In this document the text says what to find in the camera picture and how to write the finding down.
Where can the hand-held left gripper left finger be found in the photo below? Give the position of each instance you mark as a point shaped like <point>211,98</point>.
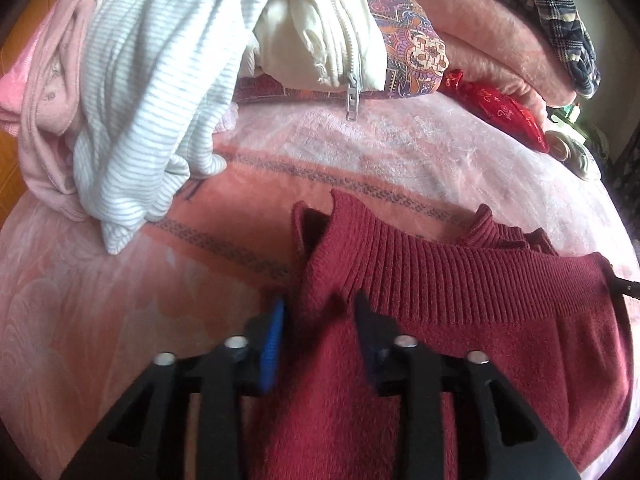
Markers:
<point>272,345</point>

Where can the dark red knit sweater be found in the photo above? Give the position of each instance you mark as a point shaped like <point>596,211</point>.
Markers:
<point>500,350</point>

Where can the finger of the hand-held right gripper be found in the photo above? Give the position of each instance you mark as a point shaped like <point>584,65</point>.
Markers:
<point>627,286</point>

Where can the white striped garment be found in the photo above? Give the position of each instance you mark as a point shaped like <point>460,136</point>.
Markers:
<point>150,85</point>

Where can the cream zipper jacket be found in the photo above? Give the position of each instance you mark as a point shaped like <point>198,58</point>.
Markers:
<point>320,35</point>

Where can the paisley patterned cloth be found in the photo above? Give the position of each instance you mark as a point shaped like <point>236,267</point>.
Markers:
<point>415,50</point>

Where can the wooden wardrobe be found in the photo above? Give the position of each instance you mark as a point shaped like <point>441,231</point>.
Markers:
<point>9,157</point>

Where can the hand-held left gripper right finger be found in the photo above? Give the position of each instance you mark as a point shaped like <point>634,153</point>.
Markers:
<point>370,335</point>

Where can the pink patterned bed sheet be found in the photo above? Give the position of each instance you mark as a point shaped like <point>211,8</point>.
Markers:
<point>125,285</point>

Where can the folded pink fleece blanket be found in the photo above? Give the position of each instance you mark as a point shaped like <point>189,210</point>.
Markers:
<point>490,25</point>

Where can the red printed pouch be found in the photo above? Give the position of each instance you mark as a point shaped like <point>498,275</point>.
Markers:
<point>500,105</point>

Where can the dark plaid garment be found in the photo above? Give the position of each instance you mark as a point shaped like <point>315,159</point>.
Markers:
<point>565,20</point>

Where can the pink garment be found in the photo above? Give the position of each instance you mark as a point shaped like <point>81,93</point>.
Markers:
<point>45,110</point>

